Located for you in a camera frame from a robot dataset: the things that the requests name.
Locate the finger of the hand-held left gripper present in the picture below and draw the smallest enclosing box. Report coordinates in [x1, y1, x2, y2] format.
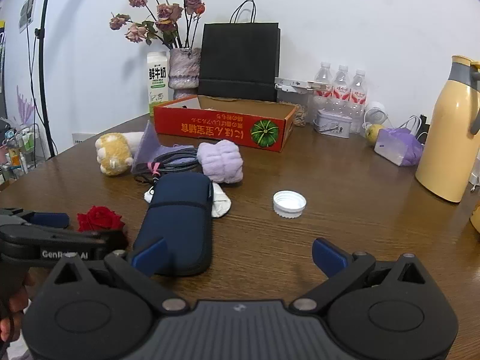
[0, 225, 129, 254]
[0, 208, 70, 229]

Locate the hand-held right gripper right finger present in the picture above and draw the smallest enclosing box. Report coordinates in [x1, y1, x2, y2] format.
[290, 237, 427, 313]

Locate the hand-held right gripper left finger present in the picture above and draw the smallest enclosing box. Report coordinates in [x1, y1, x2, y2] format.
[52, 237, 188, 314]

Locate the red rose flower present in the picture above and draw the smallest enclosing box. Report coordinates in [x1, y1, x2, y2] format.
[77, 205, 126, 233]

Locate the navy blue fabric pouch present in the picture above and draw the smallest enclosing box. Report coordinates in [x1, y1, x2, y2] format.
[133, 172, 214, 276]

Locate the white tissue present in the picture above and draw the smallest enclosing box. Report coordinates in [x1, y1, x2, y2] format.
[211, 183, 232, 219]

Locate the yellow plush paw toy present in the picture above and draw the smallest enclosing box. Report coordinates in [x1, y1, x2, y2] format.
[95, 132, 145, 177]

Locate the purple fluffy plush towel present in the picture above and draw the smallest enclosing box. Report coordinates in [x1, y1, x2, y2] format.
[197, 139, 244, 185]

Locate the red cardboard box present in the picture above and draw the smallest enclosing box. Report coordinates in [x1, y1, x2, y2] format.
[153, 95, 298, 154]

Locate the person's left hand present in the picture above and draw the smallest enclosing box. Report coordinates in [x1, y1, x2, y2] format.
[0, 273, 35, 344]

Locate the white bottle cap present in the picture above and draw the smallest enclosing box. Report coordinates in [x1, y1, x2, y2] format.
[273, 190, 307, 219]

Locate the purple knitted cloth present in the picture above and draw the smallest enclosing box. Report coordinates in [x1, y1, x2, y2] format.
[131, 121, 196, 175]

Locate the green apple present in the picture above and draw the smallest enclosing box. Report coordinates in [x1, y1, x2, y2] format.
[365, 124, 387, 146]

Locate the purple plastic bag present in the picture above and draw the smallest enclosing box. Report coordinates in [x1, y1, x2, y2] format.
[374, 127, 424, 167]

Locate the pale rectangular tin box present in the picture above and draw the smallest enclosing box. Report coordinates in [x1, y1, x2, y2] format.
[313, 109, 353, 136]

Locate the clear plastic container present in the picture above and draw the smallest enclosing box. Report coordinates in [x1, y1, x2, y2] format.
[277, 91, 312, 126]

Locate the yellow bowl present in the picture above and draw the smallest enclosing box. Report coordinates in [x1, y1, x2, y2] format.
[469, 202, 480, 241]

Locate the small white desk fan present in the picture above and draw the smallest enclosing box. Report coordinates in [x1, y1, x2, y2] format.
[363, 101, 392, 132]

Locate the black lamp stand pole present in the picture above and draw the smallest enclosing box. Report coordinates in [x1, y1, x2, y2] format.
[34, 0, 57, 158]

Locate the yellow thermos jug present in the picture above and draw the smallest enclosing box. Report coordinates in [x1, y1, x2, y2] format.
[414, 55, 480, 204]

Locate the clear water bottle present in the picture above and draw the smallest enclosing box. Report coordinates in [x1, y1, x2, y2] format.
[332, 65, 351, 102]
[349, 69, 368, 105]
[314, 61, 334, 98]

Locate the white milk carton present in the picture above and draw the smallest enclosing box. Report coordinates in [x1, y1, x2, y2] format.
[146, 52, 168, 116]

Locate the white long flat box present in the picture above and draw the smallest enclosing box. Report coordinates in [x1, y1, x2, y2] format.
[274, 77, 332, 92]

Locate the purple glass vase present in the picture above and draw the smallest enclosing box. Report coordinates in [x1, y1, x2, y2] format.
[168, 47, 202, 100]

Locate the black paper bag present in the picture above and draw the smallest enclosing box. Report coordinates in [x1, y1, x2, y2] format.
[197, 0, 281, 103]

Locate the dried rose bouquet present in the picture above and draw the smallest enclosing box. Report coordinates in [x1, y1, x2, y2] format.
[109, 0, 206, 50]

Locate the wire storage rack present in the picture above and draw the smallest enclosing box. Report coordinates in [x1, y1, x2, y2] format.
[0, 120, 40, 181]

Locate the black braided cable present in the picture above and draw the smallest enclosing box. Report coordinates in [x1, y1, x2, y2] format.
[131, 148, 199, 187]

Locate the white charger cable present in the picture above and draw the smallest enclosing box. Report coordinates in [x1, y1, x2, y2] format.
[394, 115, 428, 143]

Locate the wall poster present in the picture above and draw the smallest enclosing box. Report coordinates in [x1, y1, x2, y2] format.
[19, 0, 40, 32]

